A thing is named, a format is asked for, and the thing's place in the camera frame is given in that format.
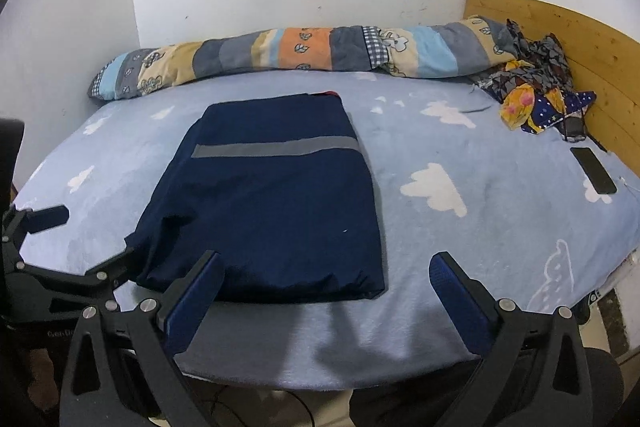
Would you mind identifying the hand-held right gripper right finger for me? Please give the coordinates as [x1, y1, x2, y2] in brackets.
[429, 249, 594, 427]

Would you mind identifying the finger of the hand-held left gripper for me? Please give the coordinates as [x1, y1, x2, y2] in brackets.
[15, 246, 137, 308]
[1, 205, 70, 265]

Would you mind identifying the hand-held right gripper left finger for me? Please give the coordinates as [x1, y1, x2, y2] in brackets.
[59, 249, 226, 427]

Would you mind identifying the navy blue work jacket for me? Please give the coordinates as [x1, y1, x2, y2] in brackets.
[125, 91, 388, 305]

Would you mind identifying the light blue cloud bed sheet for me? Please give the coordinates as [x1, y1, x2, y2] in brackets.
[10, 69, 640, 393]

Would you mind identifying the black smartphone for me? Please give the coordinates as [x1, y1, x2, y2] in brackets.
[570, 147, 617, 195]

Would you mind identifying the colourful patterned cloth pile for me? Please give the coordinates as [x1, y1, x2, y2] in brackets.
[470, 19, 598, 138]

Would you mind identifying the patchwork rolled quilt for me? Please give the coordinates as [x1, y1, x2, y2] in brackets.
[87, 16, 526, 102]

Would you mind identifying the wooden headboard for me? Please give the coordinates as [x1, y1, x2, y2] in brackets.
[462, 0, 640, 172]

